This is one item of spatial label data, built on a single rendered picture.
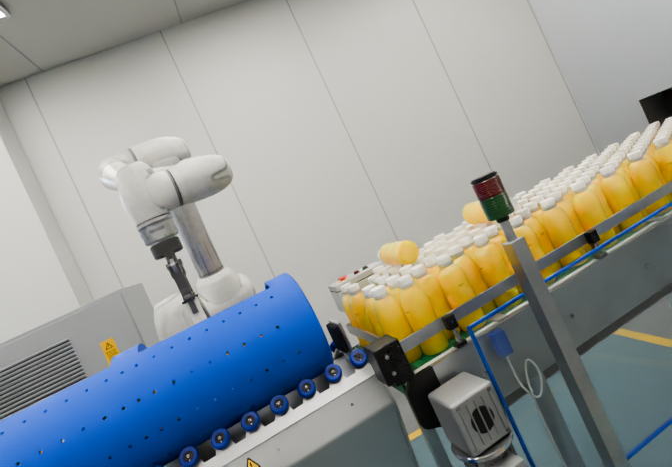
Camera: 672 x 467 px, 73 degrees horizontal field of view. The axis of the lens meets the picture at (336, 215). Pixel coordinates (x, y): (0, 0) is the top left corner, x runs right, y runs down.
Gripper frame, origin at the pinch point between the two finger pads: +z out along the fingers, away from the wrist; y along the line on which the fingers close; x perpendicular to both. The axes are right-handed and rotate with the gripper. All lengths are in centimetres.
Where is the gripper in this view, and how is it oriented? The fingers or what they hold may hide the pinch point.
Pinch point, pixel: (197, 312)
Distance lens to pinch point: 123.5
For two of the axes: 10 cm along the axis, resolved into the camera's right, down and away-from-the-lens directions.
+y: 2.7, -1.2, -9.6
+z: 4.2, 9.1, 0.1
